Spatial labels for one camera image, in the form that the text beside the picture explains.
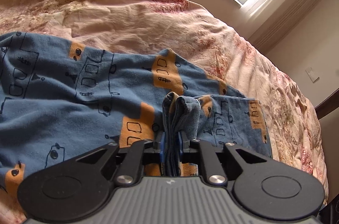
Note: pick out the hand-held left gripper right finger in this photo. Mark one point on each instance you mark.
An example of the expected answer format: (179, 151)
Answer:
(181, 145)

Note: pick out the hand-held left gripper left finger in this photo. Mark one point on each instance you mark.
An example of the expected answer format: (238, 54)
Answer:
(162, 145)

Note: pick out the blue pants with orange print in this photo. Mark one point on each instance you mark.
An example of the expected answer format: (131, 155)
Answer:
(66, 86)

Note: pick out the dark wooden furniture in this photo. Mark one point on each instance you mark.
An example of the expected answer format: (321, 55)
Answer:
(328, 106)

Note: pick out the pink floral blanket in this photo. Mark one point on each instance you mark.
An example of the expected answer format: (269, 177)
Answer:
(106, 1)

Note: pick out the beige curtain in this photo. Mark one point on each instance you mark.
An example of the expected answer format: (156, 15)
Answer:
(291, 6)

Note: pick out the white wall switch plate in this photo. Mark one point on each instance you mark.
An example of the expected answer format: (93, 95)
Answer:
(312, 75)

